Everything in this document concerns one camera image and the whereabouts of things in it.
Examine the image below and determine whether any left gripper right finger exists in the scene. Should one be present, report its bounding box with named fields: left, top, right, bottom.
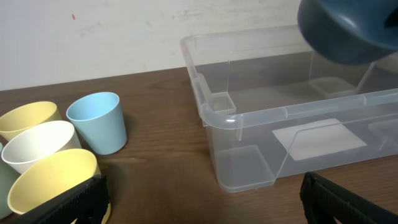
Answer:
left=300, top=172, right=397, bottom=224

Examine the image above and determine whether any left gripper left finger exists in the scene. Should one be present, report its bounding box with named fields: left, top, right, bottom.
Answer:
left=12, top=174, right=109, bottom=224

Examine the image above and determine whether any dark blue bowl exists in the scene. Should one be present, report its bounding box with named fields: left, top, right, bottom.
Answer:
left=297, top=0, right=397, bottom=65

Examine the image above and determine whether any white label in container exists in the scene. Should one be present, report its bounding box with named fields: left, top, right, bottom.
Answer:
left=273, top=118, right=367, bottom=161

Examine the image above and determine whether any clear plastic storage container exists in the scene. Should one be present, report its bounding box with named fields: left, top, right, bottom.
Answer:
left=180, top=26, right=397, bottom=192

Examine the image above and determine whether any yellow cup lower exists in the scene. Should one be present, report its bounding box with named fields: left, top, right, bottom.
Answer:
left=7, top=149, right=111, bottom=224

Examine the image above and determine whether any yellow cup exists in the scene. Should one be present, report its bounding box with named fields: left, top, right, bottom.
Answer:
left=7, top=149, right=111, bottom=224
left=1, top=101, right=62, bottom=141

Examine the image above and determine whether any white cup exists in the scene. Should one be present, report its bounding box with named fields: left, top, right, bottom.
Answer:
left=1, top=120, right=81, bottom=174

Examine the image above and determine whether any mint green cup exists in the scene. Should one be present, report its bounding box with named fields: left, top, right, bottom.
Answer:
left=0, top=159, right=20, bottom=220

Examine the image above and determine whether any light blue cup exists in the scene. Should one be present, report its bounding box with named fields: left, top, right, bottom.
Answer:
left=66, top=92, right=127, bottom=155

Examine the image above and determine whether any yellow cup upper left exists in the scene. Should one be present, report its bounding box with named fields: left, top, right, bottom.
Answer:
left=1, top=101, right=62, bottom=141

